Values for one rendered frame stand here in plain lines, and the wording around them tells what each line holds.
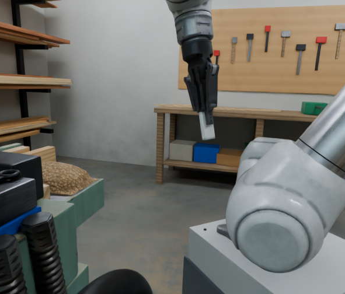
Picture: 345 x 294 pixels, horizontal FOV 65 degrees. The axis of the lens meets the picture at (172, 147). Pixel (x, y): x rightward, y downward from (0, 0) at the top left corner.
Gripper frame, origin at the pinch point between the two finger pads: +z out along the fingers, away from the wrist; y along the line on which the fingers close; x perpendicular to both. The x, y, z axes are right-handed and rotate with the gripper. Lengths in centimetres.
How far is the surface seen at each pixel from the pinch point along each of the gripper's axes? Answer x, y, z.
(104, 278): -35, 37, 10
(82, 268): -35.4, 22.8, 14.9
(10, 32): -45, -247, -116
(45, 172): -37.6, 3.4, 4.3
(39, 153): -37.9, -8.1, 0.9
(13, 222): -41, 31, 6
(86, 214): -32.1, 5.4, 13.1
